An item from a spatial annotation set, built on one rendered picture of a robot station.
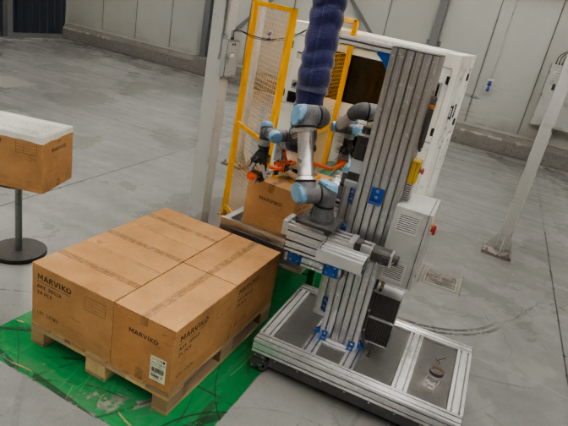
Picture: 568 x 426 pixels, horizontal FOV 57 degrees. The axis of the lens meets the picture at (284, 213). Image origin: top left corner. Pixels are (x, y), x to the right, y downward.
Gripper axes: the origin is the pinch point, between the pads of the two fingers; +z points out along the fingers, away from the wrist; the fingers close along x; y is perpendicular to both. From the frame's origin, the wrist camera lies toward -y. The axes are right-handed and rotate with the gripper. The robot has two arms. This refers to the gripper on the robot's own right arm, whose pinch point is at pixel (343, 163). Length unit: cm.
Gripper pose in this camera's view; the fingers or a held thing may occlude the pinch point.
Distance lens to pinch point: 405.2
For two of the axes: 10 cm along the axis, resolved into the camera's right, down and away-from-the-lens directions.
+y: -4.6, 2.5, -8.5
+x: 8.7, 3.3, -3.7
